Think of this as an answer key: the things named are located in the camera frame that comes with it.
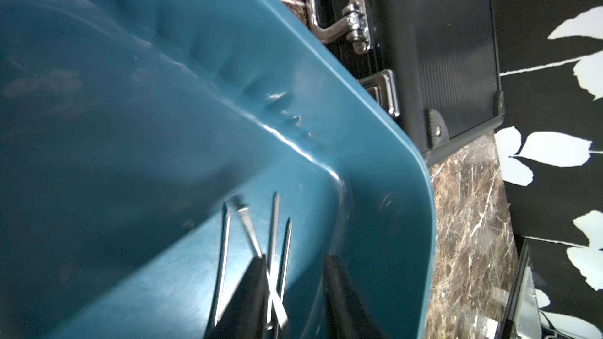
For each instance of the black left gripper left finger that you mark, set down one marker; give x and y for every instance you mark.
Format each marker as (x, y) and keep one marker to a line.
(245, 315)

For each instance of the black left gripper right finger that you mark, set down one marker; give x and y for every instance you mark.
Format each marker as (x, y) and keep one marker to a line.
(346, 314)

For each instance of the teal plastic storage box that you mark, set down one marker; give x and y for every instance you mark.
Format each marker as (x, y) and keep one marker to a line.
(127, 126)

